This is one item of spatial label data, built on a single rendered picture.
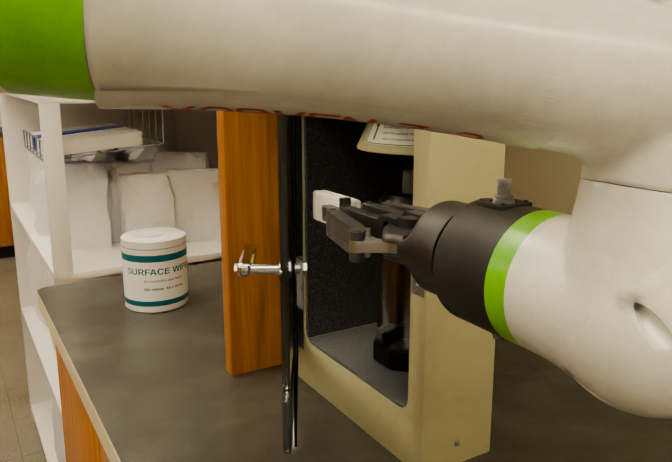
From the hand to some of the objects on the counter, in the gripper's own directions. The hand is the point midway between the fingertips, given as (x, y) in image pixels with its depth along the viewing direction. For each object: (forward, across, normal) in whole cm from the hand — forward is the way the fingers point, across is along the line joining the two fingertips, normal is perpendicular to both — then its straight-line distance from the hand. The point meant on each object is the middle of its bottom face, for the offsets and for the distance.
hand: (336, 210), depth 67 cm
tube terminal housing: (+16, -24, +34) cm, 45 cm away
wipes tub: (+78, -3, +34) cm, 85 cm away
